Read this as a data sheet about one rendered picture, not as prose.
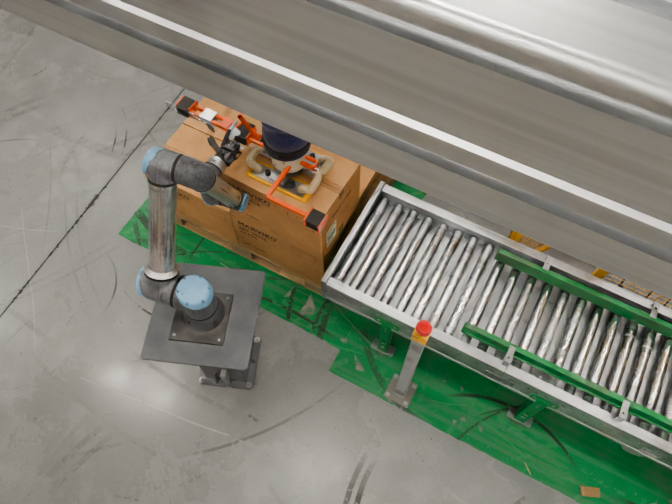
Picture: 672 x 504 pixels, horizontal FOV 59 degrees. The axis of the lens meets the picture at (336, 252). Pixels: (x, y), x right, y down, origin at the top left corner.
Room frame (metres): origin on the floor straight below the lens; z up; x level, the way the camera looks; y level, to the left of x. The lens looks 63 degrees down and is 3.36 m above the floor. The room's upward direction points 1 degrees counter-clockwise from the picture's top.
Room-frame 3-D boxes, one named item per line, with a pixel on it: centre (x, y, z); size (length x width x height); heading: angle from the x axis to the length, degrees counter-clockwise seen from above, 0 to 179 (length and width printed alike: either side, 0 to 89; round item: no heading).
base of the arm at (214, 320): (1.03, 0.62, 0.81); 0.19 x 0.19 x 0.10
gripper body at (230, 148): (1.73, 0.52, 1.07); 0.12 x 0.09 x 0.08; 151
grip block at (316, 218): (1.35, 0.09, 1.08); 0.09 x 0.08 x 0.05; 150
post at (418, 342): (0.85, -0.36, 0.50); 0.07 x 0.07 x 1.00; 61
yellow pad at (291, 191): (1.64, 0.27, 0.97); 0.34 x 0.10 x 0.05; 60
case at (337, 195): (1.74, 0.23, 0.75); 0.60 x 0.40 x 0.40; 59
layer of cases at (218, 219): (2.15, 0.35, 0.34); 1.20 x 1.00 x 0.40; 61
